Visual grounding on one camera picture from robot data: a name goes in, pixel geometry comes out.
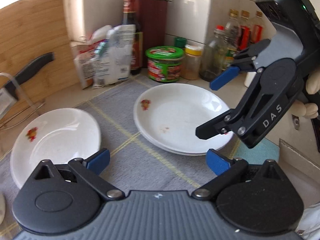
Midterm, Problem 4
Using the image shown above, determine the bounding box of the white fruit plate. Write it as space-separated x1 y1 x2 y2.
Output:
10 108 101 189
133 83 229 139

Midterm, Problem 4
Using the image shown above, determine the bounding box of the white stained plate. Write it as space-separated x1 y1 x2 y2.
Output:
136 122 233 156

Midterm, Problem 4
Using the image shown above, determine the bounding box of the plain white bowl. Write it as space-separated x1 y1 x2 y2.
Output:
0 192 6 224

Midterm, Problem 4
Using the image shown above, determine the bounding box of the white plastic seasoning box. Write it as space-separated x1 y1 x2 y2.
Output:
244 72 256 88

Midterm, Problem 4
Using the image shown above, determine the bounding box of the red label condiment bottle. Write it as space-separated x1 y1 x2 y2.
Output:
223 9 264 70

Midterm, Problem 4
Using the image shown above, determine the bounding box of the clear glass oil bottle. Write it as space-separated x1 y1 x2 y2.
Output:
199 25 236 82

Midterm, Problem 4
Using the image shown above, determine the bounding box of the yellow lid spice jar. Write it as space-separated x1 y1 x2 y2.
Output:
181 44 202 80

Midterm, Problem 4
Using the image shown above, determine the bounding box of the green lid sauce tub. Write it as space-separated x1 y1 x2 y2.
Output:
145 46 184 83

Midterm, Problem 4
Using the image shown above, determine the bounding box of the white printed food bag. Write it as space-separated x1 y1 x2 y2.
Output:
91 25 132 88

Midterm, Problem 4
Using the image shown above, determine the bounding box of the dark knife block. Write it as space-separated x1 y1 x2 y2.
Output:
135 0 168 68

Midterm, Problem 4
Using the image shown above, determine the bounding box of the red white paper bag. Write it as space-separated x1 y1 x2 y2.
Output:
71 25 112 89

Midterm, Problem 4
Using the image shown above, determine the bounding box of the dark soy sauce bottle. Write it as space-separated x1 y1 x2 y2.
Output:
123 0 143 75

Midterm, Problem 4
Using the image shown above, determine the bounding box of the bamboo cutting board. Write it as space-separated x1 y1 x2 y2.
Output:
0 0 79 102

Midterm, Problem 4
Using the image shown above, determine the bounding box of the wire cutting board stand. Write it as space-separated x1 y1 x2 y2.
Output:
1 72 46 132

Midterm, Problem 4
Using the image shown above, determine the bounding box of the black handled kitchen knife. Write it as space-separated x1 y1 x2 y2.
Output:
1 52 55 118

